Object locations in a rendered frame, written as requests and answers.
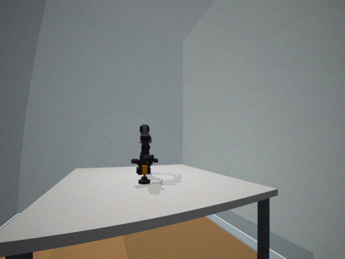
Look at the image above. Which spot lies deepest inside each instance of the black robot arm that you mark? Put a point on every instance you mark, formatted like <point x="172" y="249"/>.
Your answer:
<point x="145" y="139"/>

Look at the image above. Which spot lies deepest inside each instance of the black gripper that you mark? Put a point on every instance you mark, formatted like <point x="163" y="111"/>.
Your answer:
<point x="139" y="162"/>

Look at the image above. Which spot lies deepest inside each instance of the dark grey round pedestal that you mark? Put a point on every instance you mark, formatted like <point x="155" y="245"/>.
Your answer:
<point x="144" y="180"/>

